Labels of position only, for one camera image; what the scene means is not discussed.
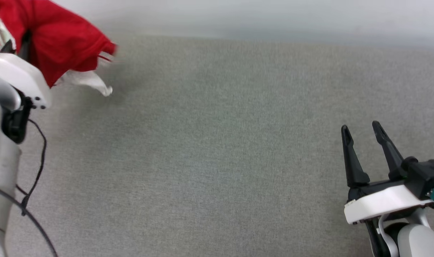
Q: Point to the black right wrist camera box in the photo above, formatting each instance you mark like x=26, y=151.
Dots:
x=425, y=176

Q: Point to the red white sports jersey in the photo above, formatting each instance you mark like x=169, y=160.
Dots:
x=60, y=39

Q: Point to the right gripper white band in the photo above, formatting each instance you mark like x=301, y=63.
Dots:
x=381, y=201

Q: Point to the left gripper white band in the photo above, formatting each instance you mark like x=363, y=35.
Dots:
x=22, y=75

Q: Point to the grey fabric sofa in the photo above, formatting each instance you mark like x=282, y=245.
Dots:
x=220, y=150

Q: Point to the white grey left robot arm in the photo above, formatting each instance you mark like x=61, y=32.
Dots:
x=1, y=160

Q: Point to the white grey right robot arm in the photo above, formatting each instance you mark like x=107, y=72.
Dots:
x=416, y=239

